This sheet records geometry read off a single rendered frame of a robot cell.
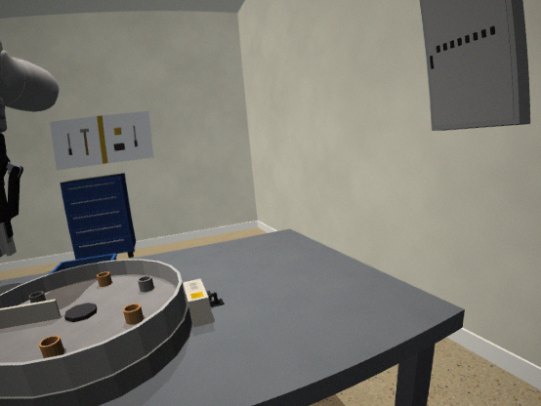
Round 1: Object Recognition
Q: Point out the grey metal bushing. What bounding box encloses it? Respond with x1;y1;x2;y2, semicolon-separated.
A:
138;276;154;292
29;291;46;304

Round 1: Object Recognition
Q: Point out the bronze bushing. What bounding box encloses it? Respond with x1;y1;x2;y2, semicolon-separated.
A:
123;304;144;325
39;336;64;358
97;272;112;287

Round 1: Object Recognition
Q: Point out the blue open tray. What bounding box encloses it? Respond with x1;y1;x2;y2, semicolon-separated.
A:
49;253;117;274

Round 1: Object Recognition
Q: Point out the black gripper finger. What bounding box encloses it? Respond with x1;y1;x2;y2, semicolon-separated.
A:
0;162;23;257
0;231;6;258

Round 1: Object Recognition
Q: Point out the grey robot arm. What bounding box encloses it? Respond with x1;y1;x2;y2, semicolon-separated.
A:
0;40;59;133

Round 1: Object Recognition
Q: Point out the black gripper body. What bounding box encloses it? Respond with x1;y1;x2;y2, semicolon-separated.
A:
0;133;11;182

